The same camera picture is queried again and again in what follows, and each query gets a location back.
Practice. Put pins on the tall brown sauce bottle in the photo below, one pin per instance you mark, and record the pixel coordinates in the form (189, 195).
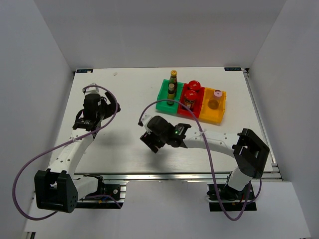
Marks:
(173, 80)

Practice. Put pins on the blue label sticker left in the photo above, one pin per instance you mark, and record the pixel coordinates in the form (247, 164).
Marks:
(84, 71)

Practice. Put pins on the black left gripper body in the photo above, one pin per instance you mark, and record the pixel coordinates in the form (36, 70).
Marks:
(100, 113)

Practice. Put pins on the aluminium table frame rail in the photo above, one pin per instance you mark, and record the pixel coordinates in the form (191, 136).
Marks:
(273, 160)

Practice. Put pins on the yellow plastic bin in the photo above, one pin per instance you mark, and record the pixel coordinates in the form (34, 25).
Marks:
(213, 116)

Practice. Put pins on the red lid sauce jar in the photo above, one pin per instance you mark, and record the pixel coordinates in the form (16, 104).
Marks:
(190, 97)

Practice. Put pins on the blue label sticker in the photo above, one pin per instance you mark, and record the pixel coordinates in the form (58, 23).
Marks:
(232, 68)
(84, 71)

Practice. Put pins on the red cap dark sauce jar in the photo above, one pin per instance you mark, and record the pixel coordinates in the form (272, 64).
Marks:
(194, 85)

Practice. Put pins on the green plastic bin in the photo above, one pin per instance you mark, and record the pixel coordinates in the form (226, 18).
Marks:
(163, 106)

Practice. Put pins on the small yellow label bottle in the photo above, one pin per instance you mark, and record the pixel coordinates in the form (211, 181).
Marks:
(170, 93)

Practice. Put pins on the red plastic bin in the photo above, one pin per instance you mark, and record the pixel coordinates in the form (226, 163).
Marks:
(197, 106)

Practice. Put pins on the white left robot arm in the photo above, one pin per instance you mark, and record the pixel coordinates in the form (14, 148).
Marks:
(56, 189)

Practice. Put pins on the pink cap spice shaker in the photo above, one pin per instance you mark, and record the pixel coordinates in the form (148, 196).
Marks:
(214, 101)

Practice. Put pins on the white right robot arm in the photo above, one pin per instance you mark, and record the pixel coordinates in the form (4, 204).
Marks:
(248, 150)

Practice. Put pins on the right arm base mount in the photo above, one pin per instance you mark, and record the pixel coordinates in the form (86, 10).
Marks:
(232, 200)

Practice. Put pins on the blue label sticker right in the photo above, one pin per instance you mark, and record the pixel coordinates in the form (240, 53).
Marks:
(232, 68)

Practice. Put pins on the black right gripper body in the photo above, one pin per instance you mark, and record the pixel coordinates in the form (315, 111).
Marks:
(165, 139)

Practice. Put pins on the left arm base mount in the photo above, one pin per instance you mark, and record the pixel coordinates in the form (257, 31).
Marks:
(107, 193)

